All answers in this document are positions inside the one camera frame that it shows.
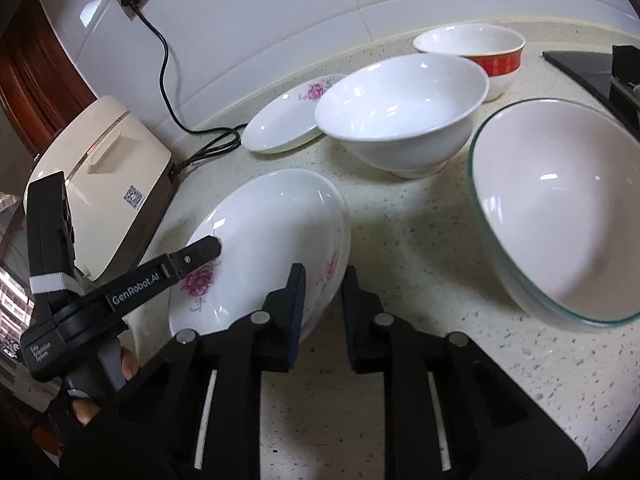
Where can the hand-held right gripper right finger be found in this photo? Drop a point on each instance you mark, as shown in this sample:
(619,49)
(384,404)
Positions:
(350,310)

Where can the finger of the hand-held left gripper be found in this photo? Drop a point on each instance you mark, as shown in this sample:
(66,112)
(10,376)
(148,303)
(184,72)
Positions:
(195,256)

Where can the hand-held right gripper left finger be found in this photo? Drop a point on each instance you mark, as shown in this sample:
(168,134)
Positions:
(298,302)

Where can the large oval floral plate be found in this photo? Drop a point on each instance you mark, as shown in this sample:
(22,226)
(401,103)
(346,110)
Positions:
(260,230)

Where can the plain white bowl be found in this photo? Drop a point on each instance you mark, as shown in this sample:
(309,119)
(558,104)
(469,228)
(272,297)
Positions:
(400,105)

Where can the person's left hand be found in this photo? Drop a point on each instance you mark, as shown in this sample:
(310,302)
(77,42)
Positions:
(131,366)

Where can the cream rice cooker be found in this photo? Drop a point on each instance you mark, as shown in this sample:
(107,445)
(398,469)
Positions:
(125,160)

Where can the brown wooden cabinet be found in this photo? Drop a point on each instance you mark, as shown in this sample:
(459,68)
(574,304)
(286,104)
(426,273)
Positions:
(35,75)

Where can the small floral plate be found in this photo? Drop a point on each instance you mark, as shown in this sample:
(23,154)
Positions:
(280,125)

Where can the clear glass bowl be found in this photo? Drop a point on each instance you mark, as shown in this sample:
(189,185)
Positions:
(550,200)

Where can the red banded white bowl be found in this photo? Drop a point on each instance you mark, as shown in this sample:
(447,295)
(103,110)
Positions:
(470,40)

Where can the black glass stove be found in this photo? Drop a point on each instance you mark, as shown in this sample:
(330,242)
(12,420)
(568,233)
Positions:
(580,66)

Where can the black stove pan support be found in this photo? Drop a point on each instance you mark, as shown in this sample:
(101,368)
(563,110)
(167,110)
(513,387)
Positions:
(625,62)

